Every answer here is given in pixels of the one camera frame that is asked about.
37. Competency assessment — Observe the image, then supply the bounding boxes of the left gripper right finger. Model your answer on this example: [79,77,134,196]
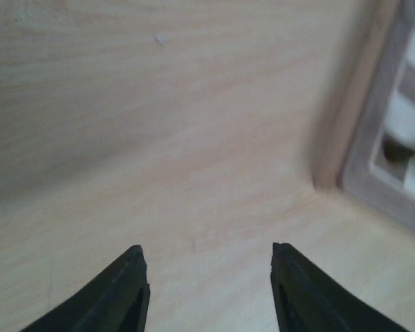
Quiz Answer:
[270,243,406,332]

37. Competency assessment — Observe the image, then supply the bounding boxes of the wooden chess board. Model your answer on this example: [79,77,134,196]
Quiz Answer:
[313,1,415,231]

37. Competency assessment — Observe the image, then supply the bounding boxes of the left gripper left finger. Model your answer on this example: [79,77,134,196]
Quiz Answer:
[23,245,150,331]

